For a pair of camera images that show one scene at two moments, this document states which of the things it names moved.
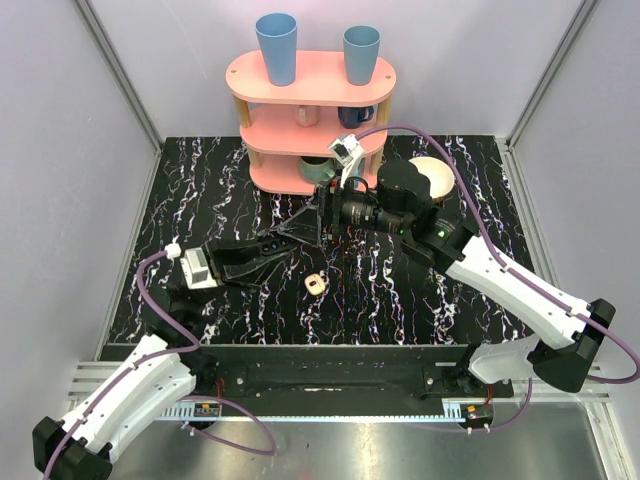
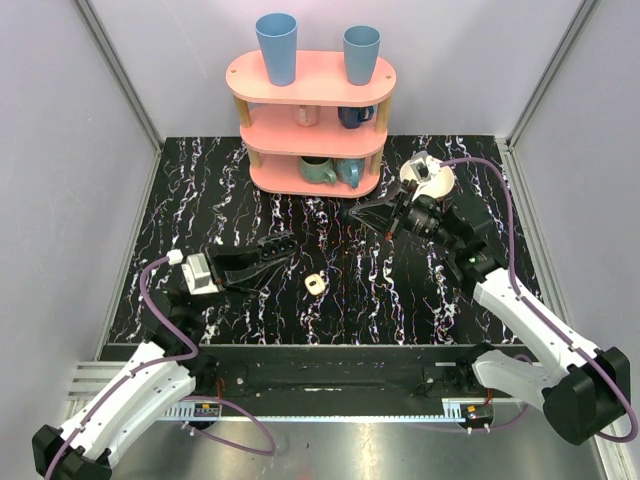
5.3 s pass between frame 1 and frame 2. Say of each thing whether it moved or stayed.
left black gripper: stayed
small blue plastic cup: stayed
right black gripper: moved
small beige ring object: stayed
